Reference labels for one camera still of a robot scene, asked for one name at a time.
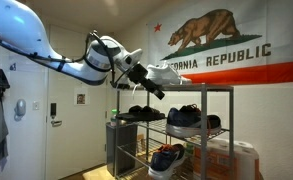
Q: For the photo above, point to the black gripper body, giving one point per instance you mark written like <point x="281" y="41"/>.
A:
<point x="140" y="75"/>

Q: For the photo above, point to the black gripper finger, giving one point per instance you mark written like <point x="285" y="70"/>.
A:
<point x="152" y="91"/>
<point x="155" y="87"/>

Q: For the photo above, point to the dark sneaker with orange laces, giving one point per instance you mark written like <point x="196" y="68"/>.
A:
<point x="186" y="120"/>

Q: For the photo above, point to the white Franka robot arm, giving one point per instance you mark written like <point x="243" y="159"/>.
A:
<point x="19" y="26"/>

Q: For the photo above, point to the blue sneaker with white swoosh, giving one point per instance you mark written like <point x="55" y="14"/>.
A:
<point x="164" y="160"/>

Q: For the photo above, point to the black sandal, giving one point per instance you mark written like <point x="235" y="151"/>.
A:
<point x="156" y="113"/>
<point x="132" y="115"/>

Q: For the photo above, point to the clear bottle with green lid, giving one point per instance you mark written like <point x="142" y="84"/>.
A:
<point x="114" y="117"/>

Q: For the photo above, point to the grey trash bin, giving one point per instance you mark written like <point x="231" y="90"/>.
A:
<point x="122" y="146"/>

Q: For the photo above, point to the small portrait photo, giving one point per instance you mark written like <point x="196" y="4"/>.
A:
<point x="81" y="99"/>

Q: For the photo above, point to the white door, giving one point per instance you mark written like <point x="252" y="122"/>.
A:
<point x="76" y="140"/>

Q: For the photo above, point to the California Republic bear flag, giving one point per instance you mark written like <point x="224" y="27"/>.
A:
<point x="252" y="26"/>

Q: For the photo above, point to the white light switch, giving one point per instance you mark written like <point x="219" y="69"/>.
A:
<point x="36" y="105"/>

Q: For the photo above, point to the white wall-mounted device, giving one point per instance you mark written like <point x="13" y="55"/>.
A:
<point x="20" y="109"/>

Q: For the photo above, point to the small blue wall sticker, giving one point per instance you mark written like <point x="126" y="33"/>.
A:
<point x="12" y="66"/>

